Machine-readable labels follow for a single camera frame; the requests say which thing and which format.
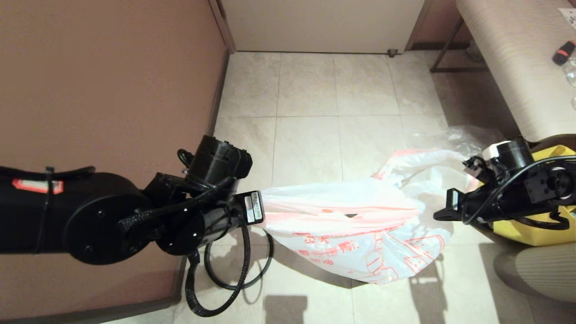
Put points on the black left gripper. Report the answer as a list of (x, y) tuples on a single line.
[(252, 208)]

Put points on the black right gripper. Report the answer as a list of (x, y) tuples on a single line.
[(470, 207)]

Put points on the used white pink trash bag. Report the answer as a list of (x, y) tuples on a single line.
[(432, 166)]

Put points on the fresh white pink trash bag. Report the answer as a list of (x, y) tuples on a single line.
[(337, 216)]

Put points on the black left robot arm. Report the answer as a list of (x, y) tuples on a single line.
[(90, 216)]

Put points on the clear crumpled plastic bag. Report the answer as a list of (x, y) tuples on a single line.
[(472, 135)]

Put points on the yellow shopping bag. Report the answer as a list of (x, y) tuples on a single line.
[(531, 236)]

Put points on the grey ribbed stool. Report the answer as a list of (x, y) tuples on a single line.
[(540, 270)]

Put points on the small grey patterned object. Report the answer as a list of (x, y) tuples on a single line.
[(472, 53)]

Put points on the small metal door stopper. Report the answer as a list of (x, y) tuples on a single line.
[(393, 52)]

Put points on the white door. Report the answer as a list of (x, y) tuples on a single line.
[(324, 24)]

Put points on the black orange marker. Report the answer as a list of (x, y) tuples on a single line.
[(564, 52)]

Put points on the white printed paper sheet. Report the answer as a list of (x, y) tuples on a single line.
[(568, 17)]

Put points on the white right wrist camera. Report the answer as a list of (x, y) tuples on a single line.
[(477, 167)]

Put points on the dark metal table frame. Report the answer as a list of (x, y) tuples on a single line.
[(443, 49)]

